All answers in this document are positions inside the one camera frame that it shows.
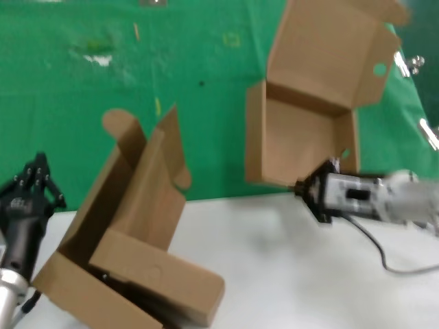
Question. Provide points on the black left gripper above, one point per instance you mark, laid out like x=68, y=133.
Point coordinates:
x=24, y=226

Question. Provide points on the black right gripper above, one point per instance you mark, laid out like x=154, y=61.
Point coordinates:
x=319, y=193

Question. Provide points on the cardboard box with hole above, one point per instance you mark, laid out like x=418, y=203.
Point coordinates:
x=295, y=144

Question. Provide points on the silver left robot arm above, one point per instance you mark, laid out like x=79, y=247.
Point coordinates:
x=8, y=294

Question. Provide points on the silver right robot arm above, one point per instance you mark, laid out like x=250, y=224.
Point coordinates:
x=411, y=202

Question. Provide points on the cardboard box with embossed circle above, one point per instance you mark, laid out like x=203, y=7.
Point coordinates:
x=161, y=274

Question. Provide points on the green table cloth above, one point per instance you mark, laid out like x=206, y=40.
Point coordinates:
x=212, y=137

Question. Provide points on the small wooden stick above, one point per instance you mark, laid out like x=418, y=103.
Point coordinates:
x=136, y=31

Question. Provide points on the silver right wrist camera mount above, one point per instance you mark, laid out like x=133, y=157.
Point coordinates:
x=356, y=195

